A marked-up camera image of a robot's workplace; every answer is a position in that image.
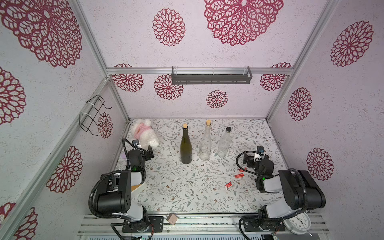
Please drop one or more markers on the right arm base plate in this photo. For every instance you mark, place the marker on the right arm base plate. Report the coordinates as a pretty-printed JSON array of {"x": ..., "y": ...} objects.
[{"x": 253, "y": 224}]

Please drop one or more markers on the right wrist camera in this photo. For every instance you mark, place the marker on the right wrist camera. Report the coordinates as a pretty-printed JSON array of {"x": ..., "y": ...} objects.
[{"x": 260, "y": 153}]

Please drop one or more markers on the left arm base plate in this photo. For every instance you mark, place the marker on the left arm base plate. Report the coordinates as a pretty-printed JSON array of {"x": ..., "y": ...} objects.
[{"x": 151, "y": 224}]

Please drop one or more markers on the small wooden block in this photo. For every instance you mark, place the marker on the small wooden block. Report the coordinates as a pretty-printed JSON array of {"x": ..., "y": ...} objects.
[{"x": 172, "y": 219}]

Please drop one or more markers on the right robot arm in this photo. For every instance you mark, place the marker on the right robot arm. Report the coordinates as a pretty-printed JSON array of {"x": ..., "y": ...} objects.
[{"x": 299, "y": 189}]

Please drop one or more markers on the clear bottle with red label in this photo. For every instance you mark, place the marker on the clear bottle with red label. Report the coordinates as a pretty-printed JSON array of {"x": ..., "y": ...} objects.
[{"x": 224, "y": 143}]

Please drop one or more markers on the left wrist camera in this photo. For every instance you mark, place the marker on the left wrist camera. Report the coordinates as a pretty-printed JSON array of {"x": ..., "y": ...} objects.
[{"x": 136, "y": 143}]

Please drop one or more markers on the black wall shelf rack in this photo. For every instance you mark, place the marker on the black wall shelf rack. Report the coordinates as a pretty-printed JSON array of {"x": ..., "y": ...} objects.
[{"x": 243, "y": 78}]

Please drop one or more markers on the tall clear corked bottle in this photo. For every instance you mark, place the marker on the tall clear corked bottle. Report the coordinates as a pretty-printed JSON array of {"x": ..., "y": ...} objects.
[{"x": 206, "y": 142}]

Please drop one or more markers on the white plush toy pink shirt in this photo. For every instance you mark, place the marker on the white plush toy pink shirt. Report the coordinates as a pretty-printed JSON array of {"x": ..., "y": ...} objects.
[{"x": 142, "y": 130}]

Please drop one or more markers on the black wire wall basket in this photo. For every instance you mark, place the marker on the black wire wall basket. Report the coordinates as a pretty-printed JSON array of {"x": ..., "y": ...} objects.
[{"x": 87, "y": 119}]

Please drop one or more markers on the dark green wine bottle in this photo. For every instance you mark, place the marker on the dark green wine bottle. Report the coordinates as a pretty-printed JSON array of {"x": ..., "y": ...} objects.
[{"x": 186, "y": 150}]

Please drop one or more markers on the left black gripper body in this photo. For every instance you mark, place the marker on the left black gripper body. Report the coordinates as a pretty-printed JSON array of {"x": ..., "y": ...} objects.
[{"x": 146, "y": 157}]

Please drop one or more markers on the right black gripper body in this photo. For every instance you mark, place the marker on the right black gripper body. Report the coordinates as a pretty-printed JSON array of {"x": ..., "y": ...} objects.
[{"x": 250, "y": 160}]

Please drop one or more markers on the white analog clock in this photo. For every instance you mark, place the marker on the white analog clock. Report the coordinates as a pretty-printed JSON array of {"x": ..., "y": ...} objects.
[{"x": 298, "y": 225}]

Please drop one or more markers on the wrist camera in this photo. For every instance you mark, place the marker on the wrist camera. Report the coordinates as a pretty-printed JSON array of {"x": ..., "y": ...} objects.
[
  {"x": 260, "y": 153},
  {"x": 136, "y": 143}
]

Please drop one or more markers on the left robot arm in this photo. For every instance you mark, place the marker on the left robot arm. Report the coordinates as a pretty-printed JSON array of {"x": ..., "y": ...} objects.
[{"x": 111, "y": 197}]

